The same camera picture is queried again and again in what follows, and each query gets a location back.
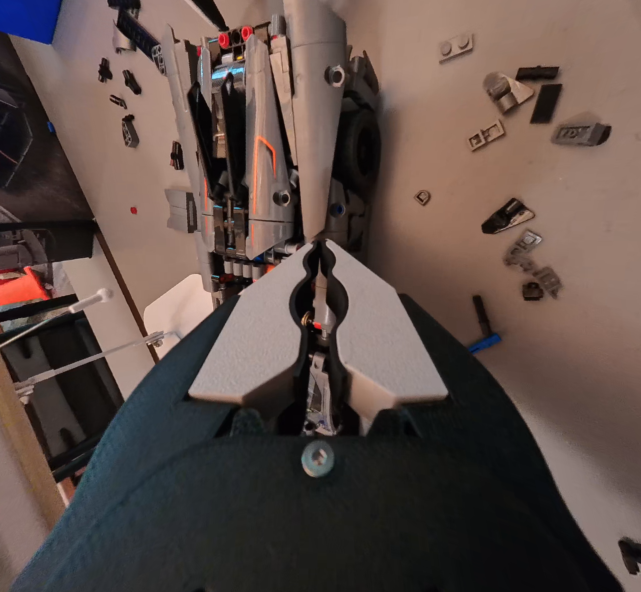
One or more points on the black lego set box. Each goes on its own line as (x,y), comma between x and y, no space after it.
(35,161)

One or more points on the orange plastic object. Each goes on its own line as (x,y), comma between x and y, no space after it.
(22,289)

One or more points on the grey curved lego liftarm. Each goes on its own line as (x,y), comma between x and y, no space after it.
(159,57)

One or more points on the blue lego pin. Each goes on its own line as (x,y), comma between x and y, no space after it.
(484,344)

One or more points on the small dark lego piece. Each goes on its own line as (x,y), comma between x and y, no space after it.
(631,554)

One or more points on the dark perforated lego plate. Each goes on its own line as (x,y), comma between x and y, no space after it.
(137,31)

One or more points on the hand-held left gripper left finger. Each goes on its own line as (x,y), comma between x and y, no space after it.
(245,351)

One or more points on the scattered black lego parts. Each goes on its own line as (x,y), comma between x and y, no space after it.
(131,131)

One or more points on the grey lego wedge block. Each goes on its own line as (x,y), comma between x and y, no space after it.
(180,209)

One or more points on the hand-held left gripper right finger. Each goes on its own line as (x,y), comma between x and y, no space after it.
(390,351)

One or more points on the scattered small dark lego pieces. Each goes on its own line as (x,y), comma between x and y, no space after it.
(506,89)

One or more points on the black lego connector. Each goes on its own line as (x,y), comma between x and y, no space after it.
(479,311)

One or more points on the grey lego car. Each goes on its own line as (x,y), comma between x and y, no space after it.
(310,101)

